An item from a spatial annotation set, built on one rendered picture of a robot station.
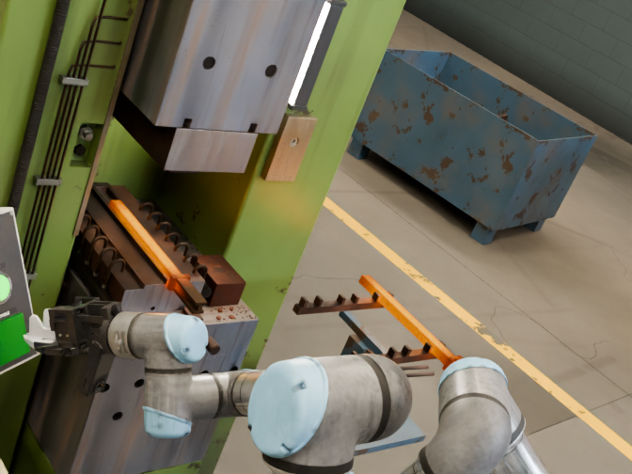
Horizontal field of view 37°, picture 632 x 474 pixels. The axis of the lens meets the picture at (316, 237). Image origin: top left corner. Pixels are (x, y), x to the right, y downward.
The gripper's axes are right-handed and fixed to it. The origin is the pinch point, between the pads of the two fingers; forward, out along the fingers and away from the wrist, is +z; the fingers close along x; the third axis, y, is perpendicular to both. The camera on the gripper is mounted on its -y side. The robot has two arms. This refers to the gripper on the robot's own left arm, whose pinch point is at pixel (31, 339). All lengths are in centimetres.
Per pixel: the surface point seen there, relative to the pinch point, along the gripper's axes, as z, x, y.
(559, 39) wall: 105, -882, 4
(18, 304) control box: 5.2, -3.5, 5.3
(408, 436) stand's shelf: -31, -88, -56
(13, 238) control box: 5.2, -5.4, 17.0
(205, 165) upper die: -11, -44, 22
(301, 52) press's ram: -30, -56, 43
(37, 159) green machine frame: 13.9, -23.5, 28.4
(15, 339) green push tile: 4.5, -0.6, -0.4
